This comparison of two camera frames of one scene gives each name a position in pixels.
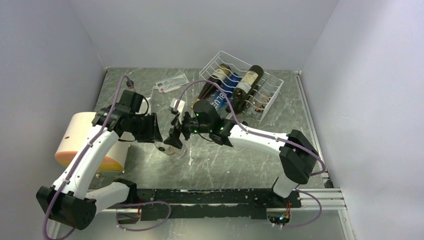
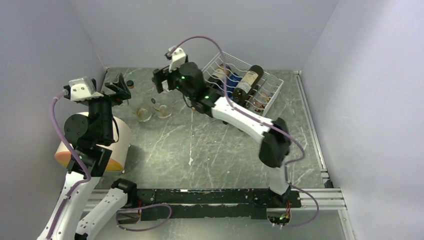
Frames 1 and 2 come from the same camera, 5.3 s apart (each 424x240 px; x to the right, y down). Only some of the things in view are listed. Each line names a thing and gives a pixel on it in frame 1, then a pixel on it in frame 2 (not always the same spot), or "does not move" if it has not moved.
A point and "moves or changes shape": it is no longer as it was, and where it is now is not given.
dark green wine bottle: x=246 y=87 does not move
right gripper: x=175 y=133 to x=158 y=75
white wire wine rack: x=232 y=86 does not move
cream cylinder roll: x=79 y=129 does not move
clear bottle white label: x=170 y=150 moves or changes shape
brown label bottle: x=259 y=99 does not move
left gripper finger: x=156 y=135 to x=119 y=84
